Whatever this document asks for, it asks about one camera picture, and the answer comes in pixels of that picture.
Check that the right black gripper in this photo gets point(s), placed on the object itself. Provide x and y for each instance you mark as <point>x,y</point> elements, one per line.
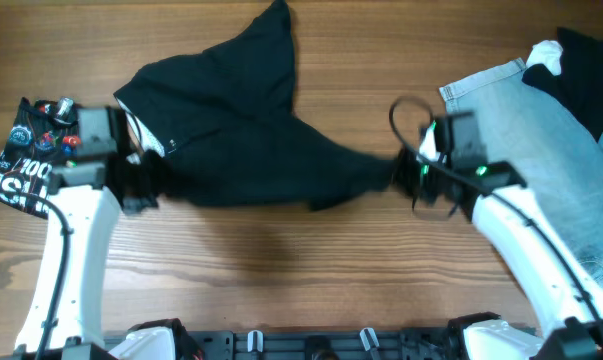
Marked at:
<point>403,163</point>

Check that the light blue denim jeans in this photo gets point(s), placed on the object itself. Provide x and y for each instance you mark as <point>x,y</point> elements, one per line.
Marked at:
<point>555,154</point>

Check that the folded black printed jersey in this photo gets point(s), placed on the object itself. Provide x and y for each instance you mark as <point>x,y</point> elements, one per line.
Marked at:
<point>43,132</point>

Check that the white garment in pile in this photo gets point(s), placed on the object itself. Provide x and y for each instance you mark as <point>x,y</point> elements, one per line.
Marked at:
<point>548,54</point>

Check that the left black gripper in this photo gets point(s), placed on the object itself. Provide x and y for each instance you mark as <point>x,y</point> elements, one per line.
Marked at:
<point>158,165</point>

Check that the black shorts with white trim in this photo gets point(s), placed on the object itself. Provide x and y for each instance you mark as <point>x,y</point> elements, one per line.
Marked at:
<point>223,123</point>

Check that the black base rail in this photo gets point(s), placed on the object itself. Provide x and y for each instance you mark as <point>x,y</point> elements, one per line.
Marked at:
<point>427,343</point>

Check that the black garment in pile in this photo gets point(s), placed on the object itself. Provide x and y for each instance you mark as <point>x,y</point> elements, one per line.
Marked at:
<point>579,87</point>

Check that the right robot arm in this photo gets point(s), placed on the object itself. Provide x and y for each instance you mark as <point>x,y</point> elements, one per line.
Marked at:
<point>450,162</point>

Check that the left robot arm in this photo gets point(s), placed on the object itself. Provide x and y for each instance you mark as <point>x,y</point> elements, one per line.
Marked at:
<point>81,169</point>

